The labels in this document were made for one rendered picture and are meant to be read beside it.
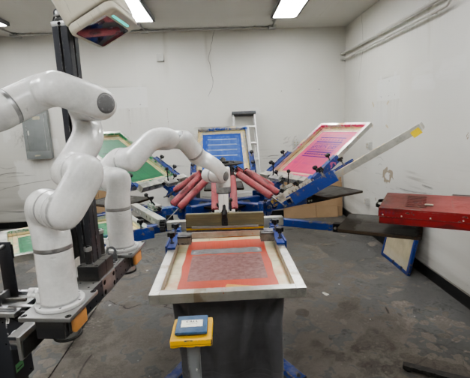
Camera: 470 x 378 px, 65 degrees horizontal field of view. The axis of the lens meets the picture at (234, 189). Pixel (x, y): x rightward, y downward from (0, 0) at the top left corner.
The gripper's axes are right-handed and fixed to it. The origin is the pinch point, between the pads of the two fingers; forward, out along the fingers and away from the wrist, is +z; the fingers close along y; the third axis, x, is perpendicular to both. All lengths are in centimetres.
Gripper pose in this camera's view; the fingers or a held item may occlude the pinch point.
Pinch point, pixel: (224, 220)
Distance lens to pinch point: 192.5
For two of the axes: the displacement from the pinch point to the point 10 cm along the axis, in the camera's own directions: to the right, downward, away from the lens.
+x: 10.0, -0.4, 0.3
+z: 0.3, 9.8, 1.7
